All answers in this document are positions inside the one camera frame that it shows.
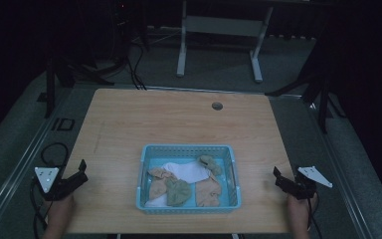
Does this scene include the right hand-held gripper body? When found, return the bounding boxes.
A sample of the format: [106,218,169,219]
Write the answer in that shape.
[286,165,333,201]

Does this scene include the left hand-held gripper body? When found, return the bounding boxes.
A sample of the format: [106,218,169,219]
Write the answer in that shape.
[34,166,78,202]

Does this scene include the person's right hand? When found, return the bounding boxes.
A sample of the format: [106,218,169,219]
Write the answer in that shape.
[286,192,319,232]

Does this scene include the person's left hand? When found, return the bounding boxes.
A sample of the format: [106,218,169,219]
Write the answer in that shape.
[46,193,77,233]

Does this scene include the light blue plastic basket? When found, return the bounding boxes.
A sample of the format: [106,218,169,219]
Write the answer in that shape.
[135,143,243,215]

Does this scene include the small green sock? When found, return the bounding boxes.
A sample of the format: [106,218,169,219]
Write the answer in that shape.
[196,154,223,177]

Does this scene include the flat beige sock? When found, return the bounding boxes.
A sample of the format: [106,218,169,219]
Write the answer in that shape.
[195,176,223,208]

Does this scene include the crumpled beige sock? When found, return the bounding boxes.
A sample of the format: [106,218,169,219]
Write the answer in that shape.
[146,166,177,201]

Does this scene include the small white sock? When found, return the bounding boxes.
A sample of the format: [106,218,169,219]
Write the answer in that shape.
[144,194,169,209]

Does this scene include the black metal stand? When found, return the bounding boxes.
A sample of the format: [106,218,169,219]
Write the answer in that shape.
[44,57,115,120]
[264,71,347,134]

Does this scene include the large white sock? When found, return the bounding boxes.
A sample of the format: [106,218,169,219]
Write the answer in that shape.
[161,160,212,184]

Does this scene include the large green sock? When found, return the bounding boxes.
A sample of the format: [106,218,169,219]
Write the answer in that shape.
[165,178,193,208]

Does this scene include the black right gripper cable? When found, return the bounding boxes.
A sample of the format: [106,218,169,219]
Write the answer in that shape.
[305,196,323,239]

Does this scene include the black floor cables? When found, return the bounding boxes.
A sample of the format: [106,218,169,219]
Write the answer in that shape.
[124,41,148,92]

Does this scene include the white metal table frame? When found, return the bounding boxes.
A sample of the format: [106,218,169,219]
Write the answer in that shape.
[175,0,275,84]

